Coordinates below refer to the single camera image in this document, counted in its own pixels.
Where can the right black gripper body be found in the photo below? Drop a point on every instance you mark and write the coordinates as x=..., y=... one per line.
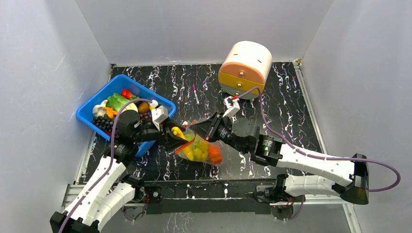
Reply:
x=217, y=127

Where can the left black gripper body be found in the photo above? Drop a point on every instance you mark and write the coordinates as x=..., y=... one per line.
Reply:
x=149, y=132

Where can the single yellow banana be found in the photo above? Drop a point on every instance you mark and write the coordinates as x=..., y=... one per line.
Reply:
x=178, y=133

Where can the green cabbage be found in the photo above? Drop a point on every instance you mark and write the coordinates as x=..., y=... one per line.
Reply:
x=193, y=138

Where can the clear zip top bag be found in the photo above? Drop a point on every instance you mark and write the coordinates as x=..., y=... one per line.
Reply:
x=179, y=150

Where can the orange tangerine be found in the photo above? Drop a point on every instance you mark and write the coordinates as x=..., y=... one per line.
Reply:
x=214, y=154

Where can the yellow banana bunch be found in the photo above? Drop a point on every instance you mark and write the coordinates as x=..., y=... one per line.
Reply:
x=197, y=152

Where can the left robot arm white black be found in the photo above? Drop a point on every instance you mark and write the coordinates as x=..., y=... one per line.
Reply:
x=101, y=197

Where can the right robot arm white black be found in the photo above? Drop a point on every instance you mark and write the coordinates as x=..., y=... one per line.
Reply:
x=328, y=175

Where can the orange carrot piece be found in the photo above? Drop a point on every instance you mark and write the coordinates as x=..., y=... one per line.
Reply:
x=110, y=112

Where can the dark purple grapes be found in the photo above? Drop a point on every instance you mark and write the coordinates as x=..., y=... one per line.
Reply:
x=103, y=123

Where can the pink marker pen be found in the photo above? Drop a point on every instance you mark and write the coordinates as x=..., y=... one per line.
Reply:
x=195, y=94

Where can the green leafy vegetable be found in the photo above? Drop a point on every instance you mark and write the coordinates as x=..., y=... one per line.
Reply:
x=116, y=101

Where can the red bell pepper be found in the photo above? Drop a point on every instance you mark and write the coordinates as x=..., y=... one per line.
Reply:
x=127, y=94

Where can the white garlic bulb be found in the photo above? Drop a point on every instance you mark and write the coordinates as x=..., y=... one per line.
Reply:
x=99, y=109

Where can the blue plastic bin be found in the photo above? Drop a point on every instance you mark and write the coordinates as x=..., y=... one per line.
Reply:
x=145, y=100

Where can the round pastel drawer cabinet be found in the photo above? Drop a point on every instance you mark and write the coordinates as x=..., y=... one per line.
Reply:
x=247, y=65

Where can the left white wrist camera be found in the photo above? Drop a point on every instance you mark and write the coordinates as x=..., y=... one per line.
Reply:
x=159, y=115

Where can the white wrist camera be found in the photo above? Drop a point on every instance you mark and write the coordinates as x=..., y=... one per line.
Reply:
x=232, y=106
x=159, y=115

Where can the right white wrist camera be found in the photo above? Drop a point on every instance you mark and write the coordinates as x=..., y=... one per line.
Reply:
x=232, y=106

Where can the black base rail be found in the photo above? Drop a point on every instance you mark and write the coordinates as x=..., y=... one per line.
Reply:
x=206, y=196

